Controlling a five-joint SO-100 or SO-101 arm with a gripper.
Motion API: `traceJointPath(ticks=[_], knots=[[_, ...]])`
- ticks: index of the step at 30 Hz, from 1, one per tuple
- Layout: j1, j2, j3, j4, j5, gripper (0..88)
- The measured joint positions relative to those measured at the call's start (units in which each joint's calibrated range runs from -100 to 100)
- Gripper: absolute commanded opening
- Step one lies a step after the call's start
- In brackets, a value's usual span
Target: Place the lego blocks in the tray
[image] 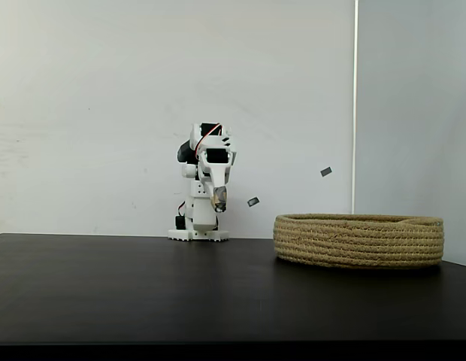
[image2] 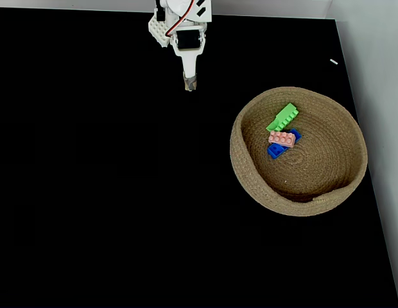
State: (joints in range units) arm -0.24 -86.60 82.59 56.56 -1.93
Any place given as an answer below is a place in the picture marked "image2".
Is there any green lego block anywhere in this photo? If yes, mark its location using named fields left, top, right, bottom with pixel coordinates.
left=265, top=102, right=300, bottom=133

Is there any pink lego block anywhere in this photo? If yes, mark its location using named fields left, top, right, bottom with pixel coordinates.
left=268, top=130, right=298, bottom=148

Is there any blue lego block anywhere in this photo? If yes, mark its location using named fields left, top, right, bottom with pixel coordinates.
left=266, top=128, right=303, bottom=160

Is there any red and black cable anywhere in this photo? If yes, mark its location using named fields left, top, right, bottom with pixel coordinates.
left=164, top=0, right=196, bottom=38

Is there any woven rope basket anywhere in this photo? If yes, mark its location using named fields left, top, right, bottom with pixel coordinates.
left=229, top=86, right=368, bottom=218

